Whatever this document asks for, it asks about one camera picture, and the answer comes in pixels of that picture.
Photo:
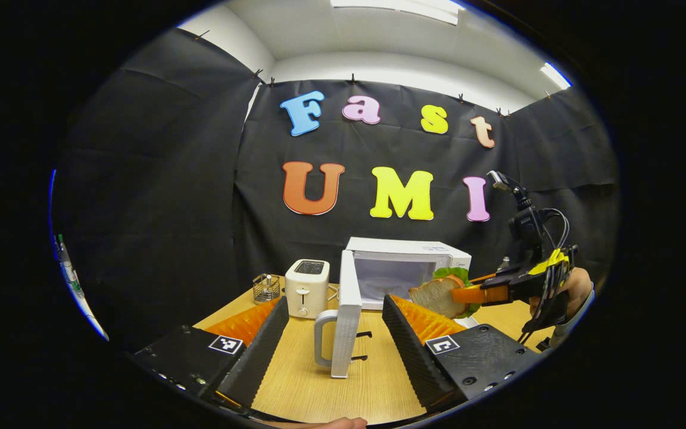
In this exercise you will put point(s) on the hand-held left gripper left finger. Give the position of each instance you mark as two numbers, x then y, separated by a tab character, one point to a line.
256	357

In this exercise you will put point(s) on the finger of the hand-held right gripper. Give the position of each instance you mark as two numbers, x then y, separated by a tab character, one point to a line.
468	294
483	277

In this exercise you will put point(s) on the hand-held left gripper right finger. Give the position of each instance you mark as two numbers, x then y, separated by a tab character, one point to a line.
414	357

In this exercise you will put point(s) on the sandwich with lettuce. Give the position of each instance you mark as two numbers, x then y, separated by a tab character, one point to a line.
432	298

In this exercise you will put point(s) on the white microwave oven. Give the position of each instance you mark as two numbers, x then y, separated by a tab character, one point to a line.
402	250

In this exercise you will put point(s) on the white plastic tray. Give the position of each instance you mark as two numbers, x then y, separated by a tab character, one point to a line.
471	322

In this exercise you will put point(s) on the white toaster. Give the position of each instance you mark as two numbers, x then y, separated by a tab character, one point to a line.
307	289

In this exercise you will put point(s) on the small ceiling light panel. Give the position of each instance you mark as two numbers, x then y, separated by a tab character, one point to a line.
555	75

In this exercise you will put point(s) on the black backdrop cloth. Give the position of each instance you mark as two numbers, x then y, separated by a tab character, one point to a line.
170	179

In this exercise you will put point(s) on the large ceiling light panel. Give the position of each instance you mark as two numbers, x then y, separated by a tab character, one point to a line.
402	9

